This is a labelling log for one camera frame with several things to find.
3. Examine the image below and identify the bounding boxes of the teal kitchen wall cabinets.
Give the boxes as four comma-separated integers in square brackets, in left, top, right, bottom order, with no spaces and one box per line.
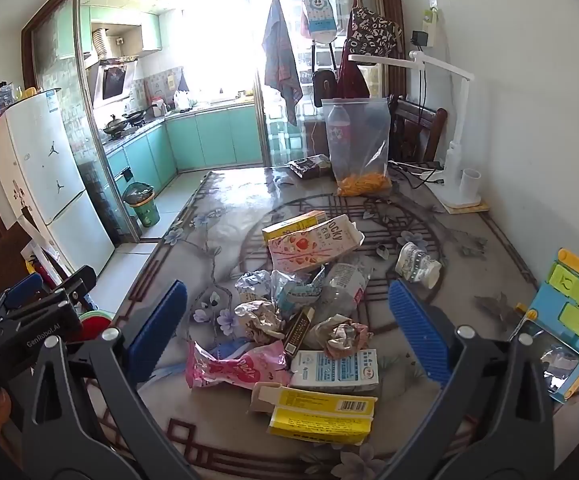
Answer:
[57,5,163,61]

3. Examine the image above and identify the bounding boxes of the blue toy board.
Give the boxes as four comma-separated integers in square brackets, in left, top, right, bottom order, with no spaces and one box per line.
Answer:
[512,247,579,403]

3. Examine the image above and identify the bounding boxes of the crumpled brown paper pack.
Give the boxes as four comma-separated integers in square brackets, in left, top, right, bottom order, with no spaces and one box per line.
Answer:
[234,300,288,346]

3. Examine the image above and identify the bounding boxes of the white refrigerator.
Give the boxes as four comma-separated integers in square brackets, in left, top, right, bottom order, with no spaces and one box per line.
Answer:
[0,87,118,276]

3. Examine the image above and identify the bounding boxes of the blue white hanging pouch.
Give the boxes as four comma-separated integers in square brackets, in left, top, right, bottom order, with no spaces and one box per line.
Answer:
[300,0,340,43]

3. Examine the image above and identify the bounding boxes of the pink snack wrapper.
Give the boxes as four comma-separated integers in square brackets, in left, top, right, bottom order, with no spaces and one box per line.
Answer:
[184,341,293,391]

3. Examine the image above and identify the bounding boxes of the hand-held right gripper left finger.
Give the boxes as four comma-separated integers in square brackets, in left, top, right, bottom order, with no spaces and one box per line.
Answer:
[17,280,205,480]

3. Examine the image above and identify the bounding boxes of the narrow dark brown box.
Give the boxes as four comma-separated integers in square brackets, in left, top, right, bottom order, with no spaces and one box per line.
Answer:
[282,307,315,358]

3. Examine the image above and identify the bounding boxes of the black wok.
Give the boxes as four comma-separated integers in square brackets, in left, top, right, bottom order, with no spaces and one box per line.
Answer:
[102,115,130,136]

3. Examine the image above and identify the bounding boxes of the black white lettered bag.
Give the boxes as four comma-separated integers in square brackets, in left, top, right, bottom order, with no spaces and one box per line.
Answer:
[344,5,404,58]

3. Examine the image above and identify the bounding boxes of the black range hood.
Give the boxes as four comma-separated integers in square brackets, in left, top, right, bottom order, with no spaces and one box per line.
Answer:
[90,57,140,108]

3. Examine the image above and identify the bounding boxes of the black cable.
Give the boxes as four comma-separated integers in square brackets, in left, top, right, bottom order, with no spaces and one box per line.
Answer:
[389,160,445,188]

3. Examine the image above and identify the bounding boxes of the dark wooden chair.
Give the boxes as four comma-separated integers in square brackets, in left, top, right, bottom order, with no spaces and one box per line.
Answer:
[387,95,449,166]

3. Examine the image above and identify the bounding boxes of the white blue milk carton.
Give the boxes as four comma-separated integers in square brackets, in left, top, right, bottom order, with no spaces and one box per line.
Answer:
[288,349,380,395]

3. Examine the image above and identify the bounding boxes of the crumpled silver wrapper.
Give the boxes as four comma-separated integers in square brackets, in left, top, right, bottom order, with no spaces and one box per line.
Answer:
[234,270,273,306]

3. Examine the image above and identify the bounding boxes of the clear bag of orange snacks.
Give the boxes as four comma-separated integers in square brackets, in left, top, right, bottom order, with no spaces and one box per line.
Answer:
[321,97,393,197]

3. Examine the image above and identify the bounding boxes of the pink strawberry biscuit box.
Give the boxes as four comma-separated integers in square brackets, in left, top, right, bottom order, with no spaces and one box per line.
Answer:
[268,216,365,273]

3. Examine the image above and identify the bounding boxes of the dark brown snack packet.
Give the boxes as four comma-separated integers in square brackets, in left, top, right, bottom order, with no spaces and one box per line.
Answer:
[288,155,333,179]

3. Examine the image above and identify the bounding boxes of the crushed clear plastic bottle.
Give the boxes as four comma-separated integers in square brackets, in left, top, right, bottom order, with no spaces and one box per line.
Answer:
[314,260,373,318]

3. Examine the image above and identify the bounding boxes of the grey and red hanging towel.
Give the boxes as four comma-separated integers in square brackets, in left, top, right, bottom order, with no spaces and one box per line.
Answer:
[262,0,304,126]

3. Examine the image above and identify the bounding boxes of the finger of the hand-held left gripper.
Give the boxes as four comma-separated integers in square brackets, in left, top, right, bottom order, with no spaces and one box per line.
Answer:
[52,266,98,306]
[7,272,45,307]

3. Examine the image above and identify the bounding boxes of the dark red cloth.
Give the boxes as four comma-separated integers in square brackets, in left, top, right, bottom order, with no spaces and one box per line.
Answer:
[337,40,373,101]

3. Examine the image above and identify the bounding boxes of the crumpled foil wrapper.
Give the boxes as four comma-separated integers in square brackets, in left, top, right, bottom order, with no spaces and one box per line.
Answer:
[314,315,373,358]

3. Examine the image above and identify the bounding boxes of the flattened yellow white box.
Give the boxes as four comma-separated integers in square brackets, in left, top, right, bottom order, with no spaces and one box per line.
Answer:
[250,382,377,446]

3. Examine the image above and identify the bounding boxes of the red plastic basin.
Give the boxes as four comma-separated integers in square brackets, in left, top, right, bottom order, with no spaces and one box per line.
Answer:
[67,310,115,356]

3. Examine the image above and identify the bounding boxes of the green trash bin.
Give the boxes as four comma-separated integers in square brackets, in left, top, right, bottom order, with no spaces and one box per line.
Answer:
[122,181,162,228]

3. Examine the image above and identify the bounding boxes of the plastic bottle with red label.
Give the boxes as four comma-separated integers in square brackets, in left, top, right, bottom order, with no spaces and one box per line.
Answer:
[327,104,354,171]

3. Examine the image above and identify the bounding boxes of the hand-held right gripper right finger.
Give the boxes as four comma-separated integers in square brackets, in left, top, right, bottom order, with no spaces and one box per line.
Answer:
[377,280,555,480]

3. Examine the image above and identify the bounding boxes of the teal kitchen base cabinets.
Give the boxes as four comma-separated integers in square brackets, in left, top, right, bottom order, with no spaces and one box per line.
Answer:
[104,105,265,196]

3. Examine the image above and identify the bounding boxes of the yellow cardboard carton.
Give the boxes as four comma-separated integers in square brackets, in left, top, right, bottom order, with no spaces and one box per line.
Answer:
[262,210,329,246]

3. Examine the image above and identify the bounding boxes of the wooden coaster board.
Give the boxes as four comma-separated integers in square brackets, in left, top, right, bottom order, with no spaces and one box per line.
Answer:
[439,200,490,216]

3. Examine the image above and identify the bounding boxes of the white desk lamp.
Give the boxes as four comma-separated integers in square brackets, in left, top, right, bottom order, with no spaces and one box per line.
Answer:
[348,50,490,206]

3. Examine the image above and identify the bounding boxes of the blue white cake wrapper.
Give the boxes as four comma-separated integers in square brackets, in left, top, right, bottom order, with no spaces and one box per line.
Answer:
[271,269,326,313]

